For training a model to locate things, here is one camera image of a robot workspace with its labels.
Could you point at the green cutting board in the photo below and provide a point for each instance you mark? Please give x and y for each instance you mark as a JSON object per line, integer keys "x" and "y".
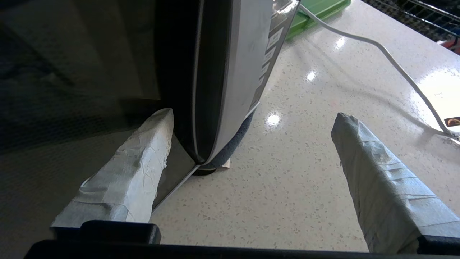
{"x": 323, "y": 9}

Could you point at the microwave oven door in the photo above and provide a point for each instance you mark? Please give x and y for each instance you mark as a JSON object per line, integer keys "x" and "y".
{"x": 90, "y": 54}

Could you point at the red object behind rack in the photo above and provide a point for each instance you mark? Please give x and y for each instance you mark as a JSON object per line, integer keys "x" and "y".
{"x": 453, "y": 45}

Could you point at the grey cloth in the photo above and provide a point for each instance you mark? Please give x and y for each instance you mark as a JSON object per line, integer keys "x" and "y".
{"x": 230, "y": 151}

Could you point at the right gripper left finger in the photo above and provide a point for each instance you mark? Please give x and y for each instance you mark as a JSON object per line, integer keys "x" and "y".
{"x": 129, "y": 180}

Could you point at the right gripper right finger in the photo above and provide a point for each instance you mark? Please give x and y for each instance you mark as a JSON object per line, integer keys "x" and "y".
{"x": 388, "y": 194}

